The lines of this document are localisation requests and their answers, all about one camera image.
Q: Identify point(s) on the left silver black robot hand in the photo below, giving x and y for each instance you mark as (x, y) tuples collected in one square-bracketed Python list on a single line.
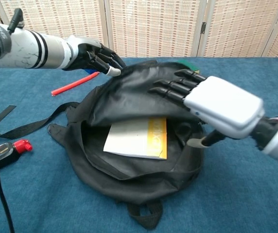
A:
[(92, 57)]

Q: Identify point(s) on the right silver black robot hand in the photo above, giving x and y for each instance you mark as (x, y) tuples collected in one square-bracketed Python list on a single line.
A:
[(226, 106)]

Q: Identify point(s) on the white and yellow notebook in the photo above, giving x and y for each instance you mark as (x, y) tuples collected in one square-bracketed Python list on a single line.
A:
[(129, 138)]

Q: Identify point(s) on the black fabric backpack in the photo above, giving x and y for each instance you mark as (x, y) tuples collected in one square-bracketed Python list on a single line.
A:
[(141, 174)]

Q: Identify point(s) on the blue toy building block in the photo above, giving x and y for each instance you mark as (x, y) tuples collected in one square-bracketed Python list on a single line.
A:
[(88, 71)]

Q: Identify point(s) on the red plastic tube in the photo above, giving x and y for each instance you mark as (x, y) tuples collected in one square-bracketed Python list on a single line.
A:
[(73, 84)]

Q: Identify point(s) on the green yellow sponge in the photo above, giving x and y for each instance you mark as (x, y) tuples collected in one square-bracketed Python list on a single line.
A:
[(184, 61)]

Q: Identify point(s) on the woven folding screen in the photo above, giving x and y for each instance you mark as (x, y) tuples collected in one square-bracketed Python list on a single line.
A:
[(153, 29)]

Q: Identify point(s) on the black screen hinge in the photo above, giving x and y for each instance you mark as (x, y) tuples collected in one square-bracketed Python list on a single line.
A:
[(203, 27)]

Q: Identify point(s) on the black bottle red cap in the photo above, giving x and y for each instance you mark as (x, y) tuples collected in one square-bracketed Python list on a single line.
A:
[(7, 153)]

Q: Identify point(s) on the blue table cover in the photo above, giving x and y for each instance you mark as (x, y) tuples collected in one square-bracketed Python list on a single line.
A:
[(32, 206)]

